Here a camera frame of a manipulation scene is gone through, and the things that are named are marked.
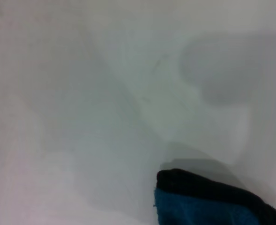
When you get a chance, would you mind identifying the blue rag with black trim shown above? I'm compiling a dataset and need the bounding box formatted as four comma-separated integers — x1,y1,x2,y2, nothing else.
153,168,276,225

